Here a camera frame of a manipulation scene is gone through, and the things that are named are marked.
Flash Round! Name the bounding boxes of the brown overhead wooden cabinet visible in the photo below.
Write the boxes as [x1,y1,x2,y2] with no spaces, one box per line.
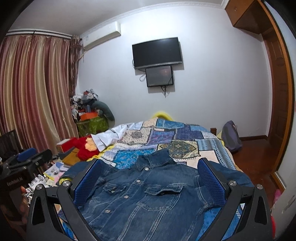
[225,0,272,34]

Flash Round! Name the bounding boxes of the brown wooden box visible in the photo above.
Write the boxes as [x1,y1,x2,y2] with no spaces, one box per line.
[62,148,81,166]

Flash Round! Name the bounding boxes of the black wall television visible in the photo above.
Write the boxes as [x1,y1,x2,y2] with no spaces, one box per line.
[132,37,183,69]

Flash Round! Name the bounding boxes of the green storage box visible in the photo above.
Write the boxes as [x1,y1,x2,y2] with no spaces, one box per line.
[76,116,109,137]

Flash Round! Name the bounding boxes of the orange box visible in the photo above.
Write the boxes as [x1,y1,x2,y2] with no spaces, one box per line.
[80,112,98,121]

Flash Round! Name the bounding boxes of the scattered papers and books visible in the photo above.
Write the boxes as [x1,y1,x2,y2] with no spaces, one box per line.
[25,162,70,198]

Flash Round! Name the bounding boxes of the yellow headboard piece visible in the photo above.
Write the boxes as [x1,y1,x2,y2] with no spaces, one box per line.
[152,111,173,121]

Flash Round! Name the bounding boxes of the white shirt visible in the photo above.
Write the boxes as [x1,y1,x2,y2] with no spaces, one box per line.
[91,124,128,152]

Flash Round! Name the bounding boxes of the grey purple bag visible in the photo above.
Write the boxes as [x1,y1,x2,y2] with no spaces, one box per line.
[221,120,242,152]

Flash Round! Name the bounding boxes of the small black wall monitor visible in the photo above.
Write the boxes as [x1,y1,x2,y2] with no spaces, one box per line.
[145,65,174,87]

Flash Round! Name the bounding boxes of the grey green cushion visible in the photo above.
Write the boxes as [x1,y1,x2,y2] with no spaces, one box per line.
[91,100,115,121]

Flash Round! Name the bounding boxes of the brown wooden door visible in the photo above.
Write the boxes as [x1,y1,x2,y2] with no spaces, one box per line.
[262,1,295,188]

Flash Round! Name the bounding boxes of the pink gold striped curtain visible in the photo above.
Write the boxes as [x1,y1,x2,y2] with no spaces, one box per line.
[1,35,80,153]

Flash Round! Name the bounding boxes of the pile of clothes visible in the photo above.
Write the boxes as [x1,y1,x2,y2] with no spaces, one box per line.
[70,89,99,122]

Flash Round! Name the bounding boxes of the blue denim jacket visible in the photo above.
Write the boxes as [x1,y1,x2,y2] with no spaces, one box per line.
[59,148,254,241]

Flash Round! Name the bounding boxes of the patchwork blue bedspread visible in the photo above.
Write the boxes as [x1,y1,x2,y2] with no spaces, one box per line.
[100,118,249,240]

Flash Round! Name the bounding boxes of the red plush toy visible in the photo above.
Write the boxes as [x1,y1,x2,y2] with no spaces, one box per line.
[61,136,100,161]

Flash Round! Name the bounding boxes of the white air conditioner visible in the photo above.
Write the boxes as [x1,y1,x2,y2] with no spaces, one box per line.
[81,21,121,51]

